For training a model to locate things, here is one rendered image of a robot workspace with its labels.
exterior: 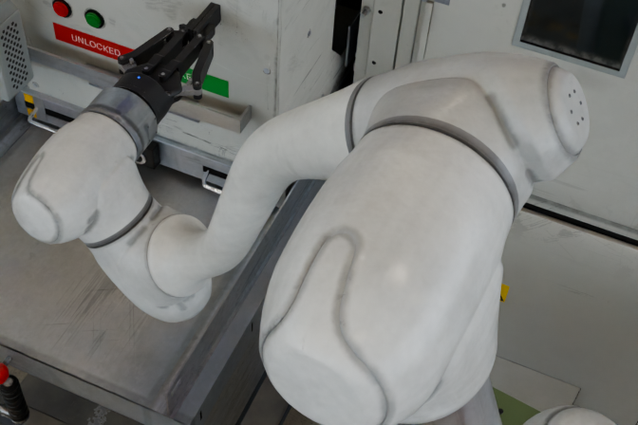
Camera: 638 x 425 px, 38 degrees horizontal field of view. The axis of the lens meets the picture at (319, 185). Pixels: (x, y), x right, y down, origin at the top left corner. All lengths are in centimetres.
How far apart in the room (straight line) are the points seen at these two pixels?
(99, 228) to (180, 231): 10
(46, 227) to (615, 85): 88
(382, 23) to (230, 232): 69
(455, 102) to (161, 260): 55
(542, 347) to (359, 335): 148
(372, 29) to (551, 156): 95
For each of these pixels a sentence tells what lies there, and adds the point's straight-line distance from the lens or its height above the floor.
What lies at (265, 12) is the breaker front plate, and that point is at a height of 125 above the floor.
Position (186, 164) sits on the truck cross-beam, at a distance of 163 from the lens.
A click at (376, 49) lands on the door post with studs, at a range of 164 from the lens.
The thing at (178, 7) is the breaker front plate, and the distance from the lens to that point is 142.
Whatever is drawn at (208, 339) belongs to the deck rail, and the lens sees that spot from 141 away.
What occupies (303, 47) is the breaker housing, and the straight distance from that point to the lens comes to 148.
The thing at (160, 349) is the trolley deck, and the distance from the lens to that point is 145.
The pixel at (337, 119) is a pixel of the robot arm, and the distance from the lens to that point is 79.
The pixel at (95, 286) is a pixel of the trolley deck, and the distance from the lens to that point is 153.
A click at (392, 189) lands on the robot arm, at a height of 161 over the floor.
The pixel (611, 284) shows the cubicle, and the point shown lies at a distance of 184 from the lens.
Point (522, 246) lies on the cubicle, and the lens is 182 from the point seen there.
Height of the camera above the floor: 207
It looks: 47 degrees down
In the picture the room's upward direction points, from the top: 5 degrees clockwise
